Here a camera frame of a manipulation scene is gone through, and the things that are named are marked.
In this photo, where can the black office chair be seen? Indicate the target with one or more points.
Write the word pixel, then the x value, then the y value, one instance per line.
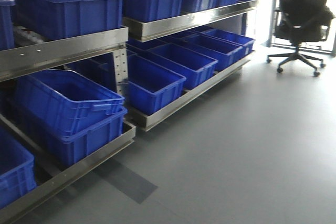
pixel 302 21

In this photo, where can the large blue crate top left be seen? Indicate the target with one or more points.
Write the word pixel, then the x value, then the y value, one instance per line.
pixel 59 19

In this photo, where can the blue crate under tilted crate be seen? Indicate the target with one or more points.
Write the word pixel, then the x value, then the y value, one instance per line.
pixel 70 150

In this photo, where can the blue crate lower middle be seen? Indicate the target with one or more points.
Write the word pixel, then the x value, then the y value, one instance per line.
pixel 151 87

